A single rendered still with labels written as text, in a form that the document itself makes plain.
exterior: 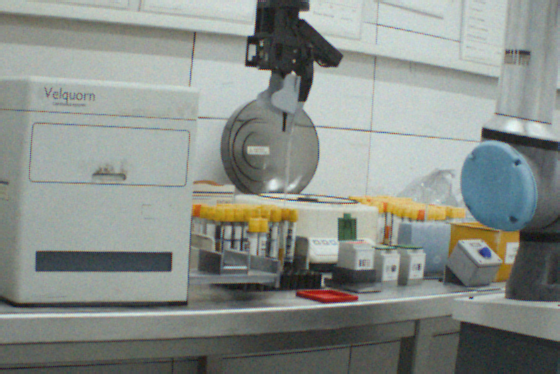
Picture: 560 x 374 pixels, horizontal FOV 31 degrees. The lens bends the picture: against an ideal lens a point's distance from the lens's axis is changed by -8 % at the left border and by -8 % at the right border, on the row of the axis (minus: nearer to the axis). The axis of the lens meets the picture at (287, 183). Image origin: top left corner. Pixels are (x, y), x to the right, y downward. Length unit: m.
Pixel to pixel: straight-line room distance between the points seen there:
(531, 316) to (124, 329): 0.55
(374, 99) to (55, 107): 1.33
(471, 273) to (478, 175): 0.49
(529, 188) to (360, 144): 1.21
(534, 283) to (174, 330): 0.51
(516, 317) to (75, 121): 0.65
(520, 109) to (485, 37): 1.47
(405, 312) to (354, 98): 0.90
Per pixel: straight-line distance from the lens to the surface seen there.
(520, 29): 1.41
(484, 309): 1.50
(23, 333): 1.33
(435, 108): 2.72
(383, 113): 2.59
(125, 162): 1.41
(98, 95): 1.39
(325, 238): 2.01
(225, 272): 1.54
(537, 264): 1.51
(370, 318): 1.67
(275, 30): 1.69
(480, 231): 2.00
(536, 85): 1.40
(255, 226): 1.66
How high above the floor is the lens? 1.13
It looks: 3 degrees down
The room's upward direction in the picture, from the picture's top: 4 degrees clockwise
